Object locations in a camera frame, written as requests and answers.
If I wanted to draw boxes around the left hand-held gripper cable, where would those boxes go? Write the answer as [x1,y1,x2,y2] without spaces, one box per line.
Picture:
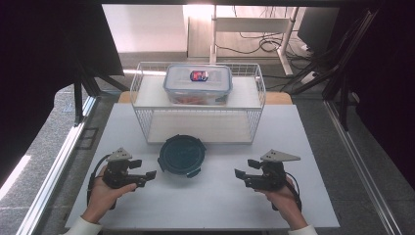
[85,153,117,211]

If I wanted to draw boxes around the white cabinet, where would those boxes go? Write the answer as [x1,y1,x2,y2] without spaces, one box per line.
[102,4,190,54]

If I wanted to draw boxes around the white wire shelf rack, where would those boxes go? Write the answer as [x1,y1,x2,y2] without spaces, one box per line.
[129,61,267,146]

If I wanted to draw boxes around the round dark bowl lid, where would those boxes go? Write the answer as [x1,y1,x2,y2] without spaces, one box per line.
[157,133,208,179]

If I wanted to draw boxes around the black tripod stand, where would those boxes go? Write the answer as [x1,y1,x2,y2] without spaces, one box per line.
[72,63,131,127]

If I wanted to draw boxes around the person's left hand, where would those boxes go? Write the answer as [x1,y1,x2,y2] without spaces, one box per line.
[80,164,138,225]

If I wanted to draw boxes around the clear rectangular food container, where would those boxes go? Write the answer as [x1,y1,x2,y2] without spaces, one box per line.
[162,63,234,107]

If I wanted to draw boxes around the black metal stand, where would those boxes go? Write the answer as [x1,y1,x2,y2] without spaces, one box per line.
[280,9,381,132]

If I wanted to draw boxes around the right hand-held gripper cable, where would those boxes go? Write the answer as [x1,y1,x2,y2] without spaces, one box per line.
[271,171,303,212]

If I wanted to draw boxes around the black floor cables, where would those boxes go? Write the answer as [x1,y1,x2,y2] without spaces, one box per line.
[215,5,312,57]

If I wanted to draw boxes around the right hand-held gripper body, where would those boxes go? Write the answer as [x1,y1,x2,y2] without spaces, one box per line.
[245,148,301,193]

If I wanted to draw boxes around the hand-held gripper cable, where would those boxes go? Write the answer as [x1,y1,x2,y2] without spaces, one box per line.
[271,171,303,212]
[85,153,117,211]

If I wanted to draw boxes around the aluminium rail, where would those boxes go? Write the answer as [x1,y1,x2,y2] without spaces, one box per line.
[15,95,98,235]
[323,99,403,235]

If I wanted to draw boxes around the white desk frame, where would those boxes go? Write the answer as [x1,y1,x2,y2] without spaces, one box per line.
[208,4,300,76]

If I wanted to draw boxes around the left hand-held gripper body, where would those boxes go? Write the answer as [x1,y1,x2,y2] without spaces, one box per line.
[102,147,147,191]

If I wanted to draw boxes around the person's right hand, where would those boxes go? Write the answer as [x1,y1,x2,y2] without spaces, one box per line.
[256,175,309,231]

